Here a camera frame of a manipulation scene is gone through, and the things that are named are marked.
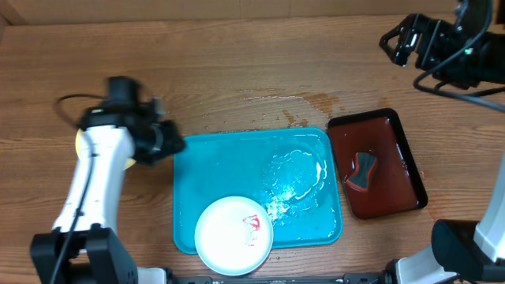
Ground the large yellow plate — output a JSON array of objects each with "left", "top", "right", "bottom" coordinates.
[{"left": 74, "top": 128, "right": 137, "bottom": 171}]

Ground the light blue plate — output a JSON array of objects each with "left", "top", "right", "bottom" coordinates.
[{"left": 194, "top": 196, "right": 274, "bottom": 276}]

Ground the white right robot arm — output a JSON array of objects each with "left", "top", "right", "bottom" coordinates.
[{"left": 365, "top": 12, "right": 504, "bottom": 283}]

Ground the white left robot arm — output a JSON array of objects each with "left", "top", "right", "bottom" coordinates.
[{"left": 30, "top": 106, "right": 185, "bottom": 283}]

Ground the teal plastic tray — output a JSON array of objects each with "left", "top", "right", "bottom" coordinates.
[{"left": 173, "top": 127, "right": 344, "bottom": 254}]

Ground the dark red water tray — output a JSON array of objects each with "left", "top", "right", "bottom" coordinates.
[{"left": 327, "top": 108, "right": 428, "bottom": 220}]

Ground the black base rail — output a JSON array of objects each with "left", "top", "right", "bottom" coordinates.
[{"left": 166, "top": 271, "right": 397, "bottom": 284}]

